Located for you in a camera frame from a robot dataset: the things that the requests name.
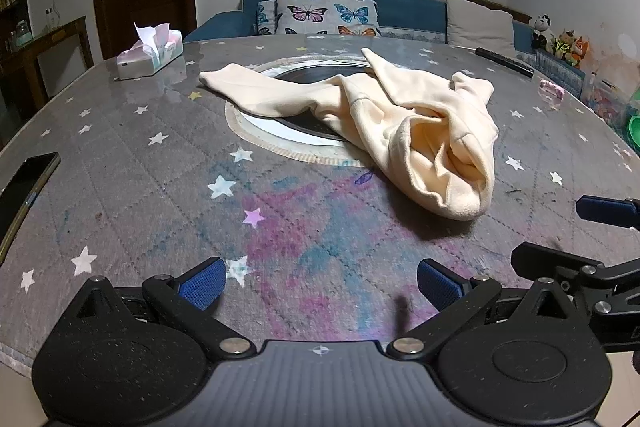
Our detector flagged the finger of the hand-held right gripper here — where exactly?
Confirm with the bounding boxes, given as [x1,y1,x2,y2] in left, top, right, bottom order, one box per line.
[575,195,640,230]
[510,242,640,304]

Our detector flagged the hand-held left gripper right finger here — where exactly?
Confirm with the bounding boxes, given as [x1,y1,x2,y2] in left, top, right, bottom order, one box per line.
[387,258,583,358]

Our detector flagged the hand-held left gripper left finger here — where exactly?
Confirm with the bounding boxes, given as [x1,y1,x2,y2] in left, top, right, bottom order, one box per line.
[60,256,257,360]

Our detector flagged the cream pants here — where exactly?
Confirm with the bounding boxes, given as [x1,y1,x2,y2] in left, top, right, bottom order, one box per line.
[199,48,500,221]

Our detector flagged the green plastic object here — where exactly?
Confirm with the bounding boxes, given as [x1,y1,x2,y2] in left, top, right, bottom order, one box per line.
[626,87,640,144]

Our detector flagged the grey star tablecloth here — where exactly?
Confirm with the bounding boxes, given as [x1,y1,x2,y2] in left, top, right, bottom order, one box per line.
[0,32,640,378]

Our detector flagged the clear plastic container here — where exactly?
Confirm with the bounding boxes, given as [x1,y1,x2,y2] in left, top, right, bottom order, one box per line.
[582,67,640,128]

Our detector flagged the orange fox plush toy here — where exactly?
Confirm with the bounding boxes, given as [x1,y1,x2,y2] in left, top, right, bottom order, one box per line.
[570,36,591,68]

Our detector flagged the yellow green plush toy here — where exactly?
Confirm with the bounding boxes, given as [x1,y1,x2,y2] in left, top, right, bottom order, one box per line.
[552,29,576,60]

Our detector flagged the black remote control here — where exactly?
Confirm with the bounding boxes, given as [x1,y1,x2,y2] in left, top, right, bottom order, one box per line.
[475,48,536,78]

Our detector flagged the panda plush toy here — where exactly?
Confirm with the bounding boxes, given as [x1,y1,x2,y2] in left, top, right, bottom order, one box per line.
[530,14,554,50]

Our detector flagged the black smartphone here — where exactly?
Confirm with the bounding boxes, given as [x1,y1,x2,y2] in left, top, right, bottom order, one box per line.
[0,152,62,265]

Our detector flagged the beige cushion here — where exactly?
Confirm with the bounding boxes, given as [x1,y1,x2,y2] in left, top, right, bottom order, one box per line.
[446,0,516,52]

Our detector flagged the white pink tissue box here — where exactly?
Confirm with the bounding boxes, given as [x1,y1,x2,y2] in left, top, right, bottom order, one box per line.
[116,33,185,81]

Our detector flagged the white tissue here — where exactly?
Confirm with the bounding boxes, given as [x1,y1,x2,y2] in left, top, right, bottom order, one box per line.
[134,23,173,58]

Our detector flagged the blue sofa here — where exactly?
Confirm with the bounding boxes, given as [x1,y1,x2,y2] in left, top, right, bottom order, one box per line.
[187,0,587,100]

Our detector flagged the butterfly print cushion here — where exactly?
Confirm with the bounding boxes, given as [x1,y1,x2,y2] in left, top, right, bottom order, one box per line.
[274,0,382,38]
[256,0,279,36]

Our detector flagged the wooden side table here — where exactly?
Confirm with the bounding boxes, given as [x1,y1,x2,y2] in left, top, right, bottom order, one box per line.
[0,16,94,108]

